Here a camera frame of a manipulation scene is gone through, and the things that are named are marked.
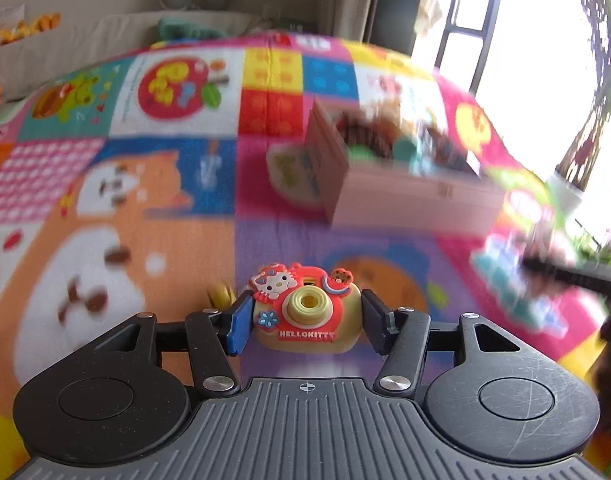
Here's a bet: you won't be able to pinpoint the small yellow toy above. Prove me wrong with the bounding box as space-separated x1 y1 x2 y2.
206 283 237 309

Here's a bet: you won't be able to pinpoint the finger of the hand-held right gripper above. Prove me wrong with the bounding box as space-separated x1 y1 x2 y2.
521 256 611 303

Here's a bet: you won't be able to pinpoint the tall potted plant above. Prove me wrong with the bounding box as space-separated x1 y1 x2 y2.
555 0 611 192

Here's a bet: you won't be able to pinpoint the pink wooden box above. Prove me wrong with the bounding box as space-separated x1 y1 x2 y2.
304 100 507 237

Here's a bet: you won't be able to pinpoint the red and yellow toy camera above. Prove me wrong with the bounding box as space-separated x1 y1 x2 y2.
249 261 363 355

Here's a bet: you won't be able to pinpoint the dark window frame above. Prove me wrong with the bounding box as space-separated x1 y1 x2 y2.
410 0 507 96

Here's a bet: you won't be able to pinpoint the white plant pot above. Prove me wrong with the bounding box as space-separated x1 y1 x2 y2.
544 172 587 217

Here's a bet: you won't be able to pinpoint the green cloth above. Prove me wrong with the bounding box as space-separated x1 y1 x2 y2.
156 17 227 42

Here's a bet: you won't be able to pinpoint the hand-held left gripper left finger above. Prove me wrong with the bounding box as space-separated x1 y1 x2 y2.
101 289 254 397

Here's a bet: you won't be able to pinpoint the colourful printed play mat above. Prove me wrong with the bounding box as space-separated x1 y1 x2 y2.
0 30 611 480

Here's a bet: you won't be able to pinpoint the low green plants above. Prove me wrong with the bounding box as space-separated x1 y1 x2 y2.
573 217 611 267

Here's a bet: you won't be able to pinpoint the teal toy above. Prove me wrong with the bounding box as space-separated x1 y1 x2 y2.
388 137 426 173

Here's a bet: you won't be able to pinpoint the dark brown toy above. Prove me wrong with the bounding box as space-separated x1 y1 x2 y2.
425 127 483 176

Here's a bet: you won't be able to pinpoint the beige sofa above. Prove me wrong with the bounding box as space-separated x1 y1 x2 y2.
0 0 381 106

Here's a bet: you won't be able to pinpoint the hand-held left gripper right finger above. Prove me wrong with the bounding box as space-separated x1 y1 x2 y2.
360 288 524 395

